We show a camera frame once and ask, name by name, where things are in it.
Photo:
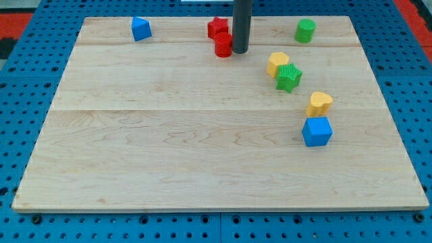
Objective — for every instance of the red star block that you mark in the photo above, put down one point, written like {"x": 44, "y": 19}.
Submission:
{"x": 217, "y": 25}

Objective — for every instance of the green star block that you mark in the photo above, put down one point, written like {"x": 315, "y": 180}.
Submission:
{"x": 288, "y": 77}

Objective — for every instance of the yellow hexagon block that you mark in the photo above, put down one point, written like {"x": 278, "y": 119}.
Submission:
{"x": 275, "y": 60}

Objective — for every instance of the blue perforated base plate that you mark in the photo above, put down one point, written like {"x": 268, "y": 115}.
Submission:
{"x": 33, "y": 70}

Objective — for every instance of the green cylinder block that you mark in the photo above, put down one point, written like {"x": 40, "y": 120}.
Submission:
{"x": 305, "y": 30}

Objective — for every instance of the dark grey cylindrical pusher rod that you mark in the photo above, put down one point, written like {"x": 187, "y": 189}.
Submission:
{"x": 242, "y": 12}

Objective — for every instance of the red cylinder block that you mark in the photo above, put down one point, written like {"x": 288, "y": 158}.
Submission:
{"x": 223, "y": 44}

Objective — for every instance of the yellow heart block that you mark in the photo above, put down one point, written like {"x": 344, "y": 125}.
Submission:
{"x": 319, "y": 104}

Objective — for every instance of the blue cube block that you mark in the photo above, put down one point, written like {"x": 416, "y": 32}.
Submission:
{"x": 317, "y": 131}

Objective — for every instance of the blue triangular prism block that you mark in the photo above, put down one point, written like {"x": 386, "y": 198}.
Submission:
{"x": 141, "y": 29}

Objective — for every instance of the light wooden board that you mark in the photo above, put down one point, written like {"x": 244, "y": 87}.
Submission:
{"x": 165, "y": 126}

